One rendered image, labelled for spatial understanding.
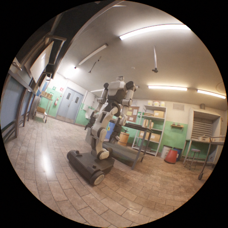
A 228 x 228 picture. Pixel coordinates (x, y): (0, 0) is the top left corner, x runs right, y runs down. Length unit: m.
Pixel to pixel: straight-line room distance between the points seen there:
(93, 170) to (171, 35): 2.40
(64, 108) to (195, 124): 6.82
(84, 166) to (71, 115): 4.49
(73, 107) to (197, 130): 6.76
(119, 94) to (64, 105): 4.28
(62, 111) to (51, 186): 4.50
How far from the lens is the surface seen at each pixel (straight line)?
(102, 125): 0.92
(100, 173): 0.89
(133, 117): 4.04
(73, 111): 5.21
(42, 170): 1.05
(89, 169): 0.91
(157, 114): 3.36
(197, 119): 4.07
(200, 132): 4.05
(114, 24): 1.89
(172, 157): 2.83
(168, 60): 2.19
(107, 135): 3.91
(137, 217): 0.90
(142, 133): 3.34
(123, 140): 3.45
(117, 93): 1.04
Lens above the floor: 0.73
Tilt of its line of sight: 8 degrees up
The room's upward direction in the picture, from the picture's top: 17 degrees clockwise
